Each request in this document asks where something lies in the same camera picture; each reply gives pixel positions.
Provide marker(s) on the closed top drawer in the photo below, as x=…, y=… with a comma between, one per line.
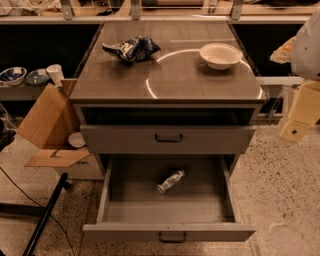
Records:
x=133, y=139

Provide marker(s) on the blue patterned bowl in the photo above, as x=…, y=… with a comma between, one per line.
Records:
x=37, y=78
x=13, y=76

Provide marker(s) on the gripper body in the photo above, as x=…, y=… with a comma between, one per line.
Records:
x=307, y=53

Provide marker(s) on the black top drawer handle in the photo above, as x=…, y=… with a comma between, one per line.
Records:
x=168, y=139

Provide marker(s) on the blue patterned bowl right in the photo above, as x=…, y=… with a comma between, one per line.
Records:
x=37, y=78

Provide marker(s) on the white paper bowl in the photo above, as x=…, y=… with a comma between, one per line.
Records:
x=220, y=56

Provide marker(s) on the grey drawer cabinet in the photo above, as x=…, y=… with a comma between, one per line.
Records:
x=175, y=87

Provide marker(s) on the black middle drawer handle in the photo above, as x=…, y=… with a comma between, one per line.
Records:
x=172, y=237

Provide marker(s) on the black stand leg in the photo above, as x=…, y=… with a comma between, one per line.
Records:
x=44, y=217

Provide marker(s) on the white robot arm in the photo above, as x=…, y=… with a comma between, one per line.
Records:
x=303, y=52

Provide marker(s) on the open middle drawer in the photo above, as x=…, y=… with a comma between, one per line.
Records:
x=201, y=204

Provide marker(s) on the black drawer handle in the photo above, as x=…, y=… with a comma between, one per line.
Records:
x=168, y=139
x=172, y=237

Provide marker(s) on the white cup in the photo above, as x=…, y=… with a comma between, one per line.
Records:
x=56, y=74

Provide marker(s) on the brown cardboard box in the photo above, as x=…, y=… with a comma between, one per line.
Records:
x=48, y=125

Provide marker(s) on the blue patterned bowl left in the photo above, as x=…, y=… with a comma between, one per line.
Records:
x=13, y=76

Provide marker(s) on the blue crumpled chip bag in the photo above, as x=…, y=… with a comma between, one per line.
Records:
x=133, y=50

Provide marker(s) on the small white bowl in box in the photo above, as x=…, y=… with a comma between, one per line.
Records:
x=76, y=140

